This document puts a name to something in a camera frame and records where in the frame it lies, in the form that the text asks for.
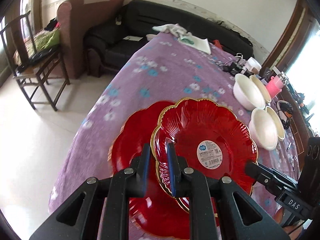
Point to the white paper sheet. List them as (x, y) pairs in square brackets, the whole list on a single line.
[(132, 38)]

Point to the small cream bowl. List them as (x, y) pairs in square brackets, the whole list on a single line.
[(276, 122)]

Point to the white crumpled cloth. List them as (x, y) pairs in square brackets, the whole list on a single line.
[(172, 28)]

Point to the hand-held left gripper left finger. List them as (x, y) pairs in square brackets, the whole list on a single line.
[(146, 172)]

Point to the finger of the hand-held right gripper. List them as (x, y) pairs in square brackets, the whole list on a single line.
[(267, 177)]

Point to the black leather sofa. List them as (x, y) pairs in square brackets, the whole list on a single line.
[(155, 12)]

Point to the green cushion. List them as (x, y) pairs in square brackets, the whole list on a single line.
[(46, 38)]

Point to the purple floral tablecloth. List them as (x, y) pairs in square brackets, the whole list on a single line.
[(150, 80)]

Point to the white plastic jar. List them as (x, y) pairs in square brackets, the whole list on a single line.
[(253, 65)]

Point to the wooden door frame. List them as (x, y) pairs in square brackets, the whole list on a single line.
[(287, 30)]

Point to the large white bowl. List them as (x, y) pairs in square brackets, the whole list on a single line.
[(246, 90)]

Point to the black bag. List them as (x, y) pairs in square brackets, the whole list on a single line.
[(40, 55)]

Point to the small white bowl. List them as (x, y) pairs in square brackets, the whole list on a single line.
[(262, 127)]

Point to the large cream bowl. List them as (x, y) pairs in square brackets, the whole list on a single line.
[(261, 86)]

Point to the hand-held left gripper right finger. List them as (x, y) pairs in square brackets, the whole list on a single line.
[(173, 172)]

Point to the red plate with white label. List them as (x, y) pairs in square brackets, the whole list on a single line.
[(200, 127)]

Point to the pink sleeved bottle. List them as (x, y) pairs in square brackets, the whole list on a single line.
[(273, 86)]

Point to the dark wooden chair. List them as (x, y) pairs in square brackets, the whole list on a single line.
[(40, 67)]

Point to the dark clothes pile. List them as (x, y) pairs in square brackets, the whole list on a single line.
[(53, 24)]

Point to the brown armchair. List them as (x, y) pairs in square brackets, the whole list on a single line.
[(72, 30)]

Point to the red scalloped glass plate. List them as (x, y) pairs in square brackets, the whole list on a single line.
[(132, 135)]

